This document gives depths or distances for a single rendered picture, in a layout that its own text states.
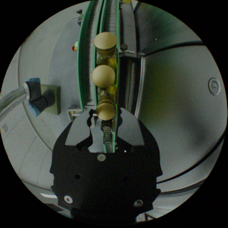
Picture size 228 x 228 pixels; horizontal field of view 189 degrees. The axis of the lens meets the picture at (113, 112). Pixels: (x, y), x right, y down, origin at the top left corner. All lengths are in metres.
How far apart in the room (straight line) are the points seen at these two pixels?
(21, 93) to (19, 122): 3.31
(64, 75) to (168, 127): 0.67
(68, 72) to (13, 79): 3.43
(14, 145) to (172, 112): 3.94
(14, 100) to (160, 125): 0.58
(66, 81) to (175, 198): 0.77
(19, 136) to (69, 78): 3.53
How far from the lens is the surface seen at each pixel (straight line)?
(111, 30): 0.48
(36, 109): 0.53
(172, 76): 0.16
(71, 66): 0.60
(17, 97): 0.47
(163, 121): 0.17
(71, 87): 0.60
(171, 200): 0.22
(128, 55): 0.41
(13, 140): 3.78
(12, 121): 3.68
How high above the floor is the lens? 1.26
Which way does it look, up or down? 60 degrees down
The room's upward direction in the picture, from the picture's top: 174 degrees clockwise
